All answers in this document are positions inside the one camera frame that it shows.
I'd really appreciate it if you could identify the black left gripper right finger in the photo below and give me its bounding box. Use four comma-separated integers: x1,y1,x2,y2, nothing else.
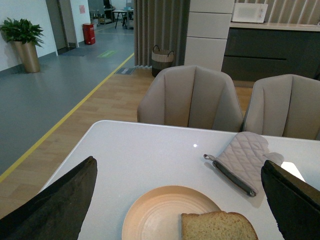
261,160,320,240

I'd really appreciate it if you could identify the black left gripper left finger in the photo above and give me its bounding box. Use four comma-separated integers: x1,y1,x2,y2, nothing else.
0,156,98,240

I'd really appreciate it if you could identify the toast bread slice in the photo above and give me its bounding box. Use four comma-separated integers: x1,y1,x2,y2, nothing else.
181,211,258,240

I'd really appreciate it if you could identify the grey quilted oven mitt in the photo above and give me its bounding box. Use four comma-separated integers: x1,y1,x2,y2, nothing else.
203,131,284,197

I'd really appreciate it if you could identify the beige right chair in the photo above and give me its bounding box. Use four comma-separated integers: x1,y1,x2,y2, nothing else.
242,74,320,140

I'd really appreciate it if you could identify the beige chair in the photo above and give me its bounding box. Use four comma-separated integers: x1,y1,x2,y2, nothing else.
242,74,320,140
137,65,244,132

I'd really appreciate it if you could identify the beige round plate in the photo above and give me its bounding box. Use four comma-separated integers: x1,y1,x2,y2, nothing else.
121,185,221,240

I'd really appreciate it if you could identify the beige left chair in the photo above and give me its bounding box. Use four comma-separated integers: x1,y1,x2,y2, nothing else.
137,65,244,132

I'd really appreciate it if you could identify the dark grey kitchen counter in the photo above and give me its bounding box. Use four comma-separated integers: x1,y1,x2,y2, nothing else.
222,26,320,82

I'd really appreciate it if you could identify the red fire cabinet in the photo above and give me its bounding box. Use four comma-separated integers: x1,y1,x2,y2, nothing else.
82,23,96,45

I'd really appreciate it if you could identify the woven laundry basket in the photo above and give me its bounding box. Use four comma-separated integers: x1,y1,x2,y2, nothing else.
151,45,175,77

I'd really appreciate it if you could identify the green potted plant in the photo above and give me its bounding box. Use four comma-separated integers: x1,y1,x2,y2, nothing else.
0,17,44,47

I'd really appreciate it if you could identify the white microwave oven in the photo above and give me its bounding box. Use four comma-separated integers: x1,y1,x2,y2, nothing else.
231,3,268,24

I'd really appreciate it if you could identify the white drawer cabinet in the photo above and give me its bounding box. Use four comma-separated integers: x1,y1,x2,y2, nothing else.
184,0,235,71

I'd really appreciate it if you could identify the distant desk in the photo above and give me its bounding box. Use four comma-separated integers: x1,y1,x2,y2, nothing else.
112,9,134,29

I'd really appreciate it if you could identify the grey pleated curtain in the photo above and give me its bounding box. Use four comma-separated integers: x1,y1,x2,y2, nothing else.
133,0,191,67

